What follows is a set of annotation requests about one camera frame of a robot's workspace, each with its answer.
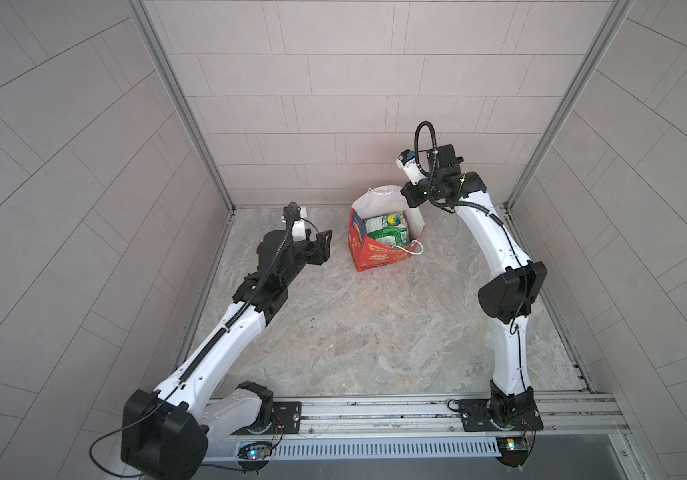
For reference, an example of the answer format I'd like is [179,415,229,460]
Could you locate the green snack packet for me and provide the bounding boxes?
[365,212,411,248]

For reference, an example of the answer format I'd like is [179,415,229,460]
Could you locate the red paper gift bag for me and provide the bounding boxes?
[349,185,425,272]

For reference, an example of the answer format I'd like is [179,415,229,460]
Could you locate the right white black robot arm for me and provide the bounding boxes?
[397,145,547,430]

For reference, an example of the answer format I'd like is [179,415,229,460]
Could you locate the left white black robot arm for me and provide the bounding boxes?
[120,229,333,479]

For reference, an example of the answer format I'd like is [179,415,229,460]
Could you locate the left green circuit board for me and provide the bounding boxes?
[237,442,273,461]

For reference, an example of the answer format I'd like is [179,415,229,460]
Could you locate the right circuit board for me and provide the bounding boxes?
[495,437,531,468]

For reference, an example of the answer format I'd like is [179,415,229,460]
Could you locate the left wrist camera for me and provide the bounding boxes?
[284,202,307,242]

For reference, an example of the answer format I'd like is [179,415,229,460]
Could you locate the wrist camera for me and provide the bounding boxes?
[397,149,427,185]
[284,202,307,242]

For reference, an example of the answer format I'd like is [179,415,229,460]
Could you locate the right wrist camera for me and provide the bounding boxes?
[397,149,427,185]

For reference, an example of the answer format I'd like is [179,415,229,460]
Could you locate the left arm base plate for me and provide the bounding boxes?
[232,400,303,436]

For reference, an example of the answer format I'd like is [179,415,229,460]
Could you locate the aluminium corner post left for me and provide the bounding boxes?
[126,0,236,212]

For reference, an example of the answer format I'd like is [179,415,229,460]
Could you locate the aluminium corner post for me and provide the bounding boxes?
[503,0,635,213]
[126,0,236,212]

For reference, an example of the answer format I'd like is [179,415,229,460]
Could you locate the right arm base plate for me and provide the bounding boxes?
[455,395,543,432]

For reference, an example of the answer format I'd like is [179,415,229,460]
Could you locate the aluminium corner post right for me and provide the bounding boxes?
[503,0,635,213]

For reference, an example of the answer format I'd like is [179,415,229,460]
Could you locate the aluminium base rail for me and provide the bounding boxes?
[198,392,629,448]

